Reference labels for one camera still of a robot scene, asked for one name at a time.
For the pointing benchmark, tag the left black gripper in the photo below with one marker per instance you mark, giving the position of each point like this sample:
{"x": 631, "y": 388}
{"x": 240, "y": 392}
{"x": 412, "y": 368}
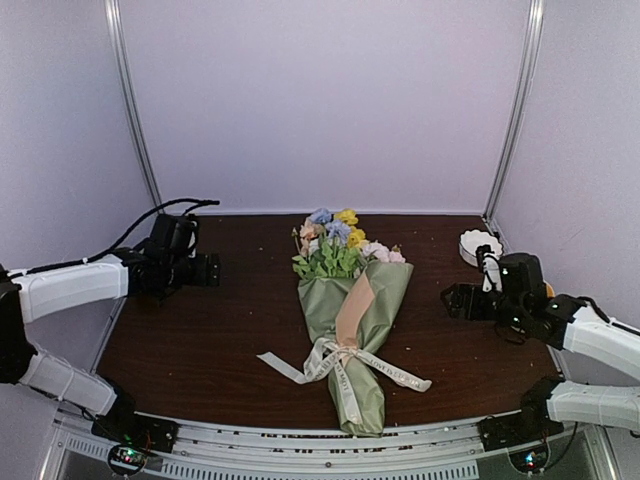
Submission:
{"x": 200, "y": 278}

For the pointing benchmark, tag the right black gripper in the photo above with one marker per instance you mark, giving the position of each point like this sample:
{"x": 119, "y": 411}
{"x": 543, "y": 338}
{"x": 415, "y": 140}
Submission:
{"x": 461, "y": 291}

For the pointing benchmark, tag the pink rose stem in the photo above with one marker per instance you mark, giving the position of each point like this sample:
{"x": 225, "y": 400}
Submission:
{"x": 376, "y": 251}

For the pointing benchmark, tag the pink wrapping paper sheet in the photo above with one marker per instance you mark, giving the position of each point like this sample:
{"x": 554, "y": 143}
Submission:
{"x": 321, "y": 300}

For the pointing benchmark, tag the peach flower stem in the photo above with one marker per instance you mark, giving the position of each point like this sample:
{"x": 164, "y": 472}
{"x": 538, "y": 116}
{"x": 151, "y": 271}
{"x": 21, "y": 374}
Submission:
{"x": 307, "y": 232}

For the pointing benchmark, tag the pale yellow flower stem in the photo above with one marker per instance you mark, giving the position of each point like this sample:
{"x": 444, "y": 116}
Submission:
{"x": 330, "y": 260}

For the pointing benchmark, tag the white printed ribbon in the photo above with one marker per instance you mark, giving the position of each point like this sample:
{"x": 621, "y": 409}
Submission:
{"x": 351, "y": 374}

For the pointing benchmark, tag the blue flower stem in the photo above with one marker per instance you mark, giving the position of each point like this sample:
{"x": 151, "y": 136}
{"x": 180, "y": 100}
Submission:
{"x": 337, "y": 225}

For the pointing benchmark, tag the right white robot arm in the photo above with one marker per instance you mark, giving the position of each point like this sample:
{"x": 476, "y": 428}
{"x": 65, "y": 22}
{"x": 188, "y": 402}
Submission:
{"x": 513, "y": 294}

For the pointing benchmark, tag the right white scalloped bowl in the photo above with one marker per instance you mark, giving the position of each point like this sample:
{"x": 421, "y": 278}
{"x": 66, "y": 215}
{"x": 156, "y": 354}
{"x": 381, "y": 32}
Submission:
{"x": 471, "y": 240}

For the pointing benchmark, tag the white patterned mug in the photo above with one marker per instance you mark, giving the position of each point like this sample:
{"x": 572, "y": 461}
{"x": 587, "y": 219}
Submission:
{"x": 549, "y": 290}

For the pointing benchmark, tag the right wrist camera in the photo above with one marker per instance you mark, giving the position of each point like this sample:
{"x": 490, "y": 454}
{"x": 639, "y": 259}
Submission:
{"x": 488, "y": 265}

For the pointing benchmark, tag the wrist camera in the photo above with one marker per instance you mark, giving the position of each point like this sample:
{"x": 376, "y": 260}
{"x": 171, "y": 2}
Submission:
{"x": 192, "y": 246}
{"x": 488, "y": 265}

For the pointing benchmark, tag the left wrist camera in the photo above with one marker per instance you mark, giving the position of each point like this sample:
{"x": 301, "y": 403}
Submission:
{"x": 192, "y": 246}

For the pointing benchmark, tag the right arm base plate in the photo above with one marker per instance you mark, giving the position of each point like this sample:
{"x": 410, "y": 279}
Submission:
{"x": 526, "y": 442}

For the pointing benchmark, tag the front aluminium rail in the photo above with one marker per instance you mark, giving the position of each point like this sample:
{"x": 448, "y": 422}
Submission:
{"x": 449, "y": 450}

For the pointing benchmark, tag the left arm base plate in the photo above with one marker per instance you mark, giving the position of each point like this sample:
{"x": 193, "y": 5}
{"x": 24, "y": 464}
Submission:
{"x": 142, "y": 448}

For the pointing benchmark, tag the left aluminium frame post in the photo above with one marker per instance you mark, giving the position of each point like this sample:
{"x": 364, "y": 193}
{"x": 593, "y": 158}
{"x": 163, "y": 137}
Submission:
{"x": 117, "y": 36}

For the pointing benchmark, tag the aluminium frame post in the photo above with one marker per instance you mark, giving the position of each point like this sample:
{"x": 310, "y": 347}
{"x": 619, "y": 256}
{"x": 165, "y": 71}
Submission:
{"x": 117, "y": 36}
{"x": 528, "y": 63}

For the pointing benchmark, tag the right aluminium frame post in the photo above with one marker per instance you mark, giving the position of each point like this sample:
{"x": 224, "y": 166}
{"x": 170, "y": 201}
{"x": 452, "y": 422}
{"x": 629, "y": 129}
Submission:
{"x": 528, "y": 63}

